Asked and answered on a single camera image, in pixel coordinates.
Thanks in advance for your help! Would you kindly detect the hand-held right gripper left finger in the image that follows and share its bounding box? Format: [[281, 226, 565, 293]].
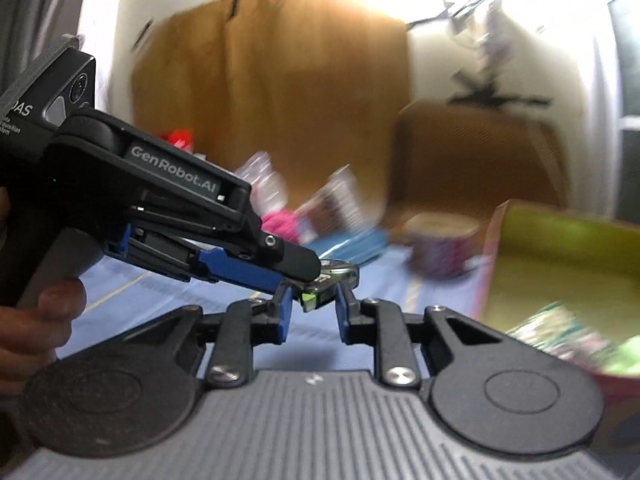
[[130, 285, 296, 390]]

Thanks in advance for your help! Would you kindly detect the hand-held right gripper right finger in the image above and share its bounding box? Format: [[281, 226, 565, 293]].
[[335, 282, 501, 388]]

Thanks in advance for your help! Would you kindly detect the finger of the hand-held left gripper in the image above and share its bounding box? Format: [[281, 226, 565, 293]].
[[105, 225, 281, 295], [132, 205, 322, 282]]

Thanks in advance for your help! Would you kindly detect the pink fluffy cloth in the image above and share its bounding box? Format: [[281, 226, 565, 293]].
[[262, 210, 313, 246]]

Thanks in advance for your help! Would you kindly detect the light blue case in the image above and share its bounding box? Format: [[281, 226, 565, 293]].
[[312, 230, 388, 266]]

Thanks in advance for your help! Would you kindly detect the pink tin box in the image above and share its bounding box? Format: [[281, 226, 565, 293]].
[[475, 200, 640, 391]]

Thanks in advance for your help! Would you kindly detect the person's left hand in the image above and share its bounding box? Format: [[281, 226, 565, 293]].
[[0, 280, 86, 361]]

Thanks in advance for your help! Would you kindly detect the blue bed sheet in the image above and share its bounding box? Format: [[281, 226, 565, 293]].
[[57, 240, 496, 376]]

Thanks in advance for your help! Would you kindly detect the clear plastic wrapped cup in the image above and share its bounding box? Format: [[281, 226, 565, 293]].
[[235, 152, 291, 211]]

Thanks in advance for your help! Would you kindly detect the red box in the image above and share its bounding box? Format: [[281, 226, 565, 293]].
[[160, 129, 196, 153]]

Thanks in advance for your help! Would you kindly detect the printed paper cup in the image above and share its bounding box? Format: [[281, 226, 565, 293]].
[[405, 212, 483, 278]]

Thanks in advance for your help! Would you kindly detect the grey cloth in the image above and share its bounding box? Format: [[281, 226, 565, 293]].
[[0, 0, 91, 88]]

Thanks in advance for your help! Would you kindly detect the brown padded board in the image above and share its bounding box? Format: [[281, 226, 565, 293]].
[[395, 102, 571, 211]]

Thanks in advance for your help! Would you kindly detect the floral printed packet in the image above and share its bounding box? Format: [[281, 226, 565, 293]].
[[505, 302, 618, 363]]

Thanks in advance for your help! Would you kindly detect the black tape cross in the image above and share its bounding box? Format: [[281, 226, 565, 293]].
[[447, 72, 551, 108]]

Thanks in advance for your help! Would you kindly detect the light green cloth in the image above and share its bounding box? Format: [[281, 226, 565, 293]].
[[602, 337, 640, 376]]

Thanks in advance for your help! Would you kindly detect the white power strip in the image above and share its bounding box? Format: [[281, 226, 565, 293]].
[[477, 5, 513, 78]]

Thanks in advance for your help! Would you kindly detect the patterned glass sliding door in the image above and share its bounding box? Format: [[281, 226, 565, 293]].
[[607, 0, 640, 226]]

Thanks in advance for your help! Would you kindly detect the wood pattern wall panel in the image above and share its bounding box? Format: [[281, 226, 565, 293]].
[[131, 0, 413, 211]]

